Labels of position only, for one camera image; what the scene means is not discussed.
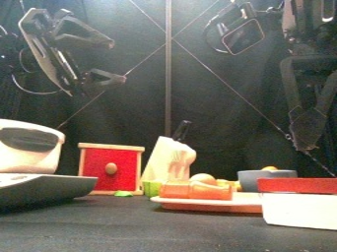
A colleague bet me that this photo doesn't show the orange salmon sushi toy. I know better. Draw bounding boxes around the orange salmon sushi toy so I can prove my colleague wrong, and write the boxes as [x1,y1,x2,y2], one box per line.
[158,179,234,202]

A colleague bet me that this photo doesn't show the grey-blue toy bowl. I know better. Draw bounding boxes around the grey-blue toy bowl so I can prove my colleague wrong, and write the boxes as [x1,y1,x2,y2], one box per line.
[237,168,299,193]

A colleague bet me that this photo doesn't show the yellow toy food piece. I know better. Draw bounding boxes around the yellow toy food piece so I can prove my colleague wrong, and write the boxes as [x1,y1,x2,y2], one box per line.
[216,178,244,193]

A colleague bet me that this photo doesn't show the white box with red lid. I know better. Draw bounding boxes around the white box with red lid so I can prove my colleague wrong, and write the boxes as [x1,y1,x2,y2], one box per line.
[256,177,337,231]

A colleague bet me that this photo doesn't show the red wooden drawer box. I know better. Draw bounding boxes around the red wooden drawer box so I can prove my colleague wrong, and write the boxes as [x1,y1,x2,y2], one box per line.
[77,142,146,197]

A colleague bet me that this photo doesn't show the white pot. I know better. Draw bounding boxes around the white pot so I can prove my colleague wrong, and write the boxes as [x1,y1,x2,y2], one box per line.
[0,118,67,175]

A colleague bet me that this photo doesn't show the tan round toy food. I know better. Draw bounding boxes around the tan round toy food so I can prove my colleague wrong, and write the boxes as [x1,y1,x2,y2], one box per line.
[189,172,218,187]

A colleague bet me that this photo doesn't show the white toy knife block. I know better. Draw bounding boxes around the white toy knife block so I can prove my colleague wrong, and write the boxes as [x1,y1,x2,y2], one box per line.
[139,135,198,183]

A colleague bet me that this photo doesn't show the green toy cube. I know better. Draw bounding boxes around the green toy cube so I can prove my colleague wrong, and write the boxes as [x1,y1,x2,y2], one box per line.
[141,179,166,198]

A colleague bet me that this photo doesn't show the thin diagonal frame wire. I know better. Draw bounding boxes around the thin diagonal frame wire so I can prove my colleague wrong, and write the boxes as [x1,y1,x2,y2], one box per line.
[55,0,221,131]
[127,0,337,178]

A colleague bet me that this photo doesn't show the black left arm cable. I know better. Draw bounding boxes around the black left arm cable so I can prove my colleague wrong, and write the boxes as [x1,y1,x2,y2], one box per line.
[10,48,63,96]

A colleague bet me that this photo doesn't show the grey vertical frame pole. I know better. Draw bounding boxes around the grey vertical frame pole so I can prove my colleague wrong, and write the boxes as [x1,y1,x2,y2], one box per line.
[164,0,174,138]

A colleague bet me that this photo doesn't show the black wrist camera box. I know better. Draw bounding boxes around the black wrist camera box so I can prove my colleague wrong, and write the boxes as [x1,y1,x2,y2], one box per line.
[220,18,268,56]

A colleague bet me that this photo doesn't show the black toy knife handle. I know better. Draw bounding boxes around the black toy knife handle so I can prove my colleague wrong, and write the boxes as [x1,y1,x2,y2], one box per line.
[172,119,194,143]

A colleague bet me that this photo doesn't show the black camera cable loop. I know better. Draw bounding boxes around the black camera cable loop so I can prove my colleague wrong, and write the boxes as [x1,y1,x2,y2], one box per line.
[202,3,241,54]

